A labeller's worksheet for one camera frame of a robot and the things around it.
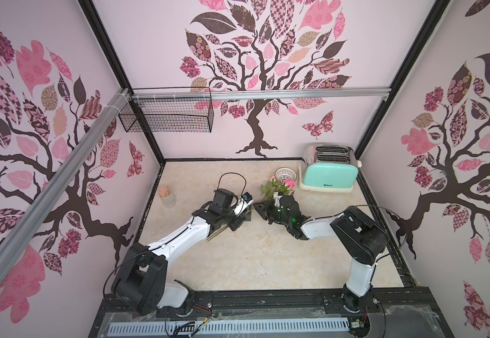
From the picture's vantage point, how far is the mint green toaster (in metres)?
0.99

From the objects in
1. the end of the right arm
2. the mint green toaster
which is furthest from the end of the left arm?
the mint green toaster

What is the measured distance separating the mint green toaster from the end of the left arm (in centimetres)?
45

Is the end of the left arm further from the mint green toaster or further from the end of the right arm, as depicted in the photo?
the mint green toaster

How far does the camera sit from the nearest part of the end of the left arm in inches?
24.5
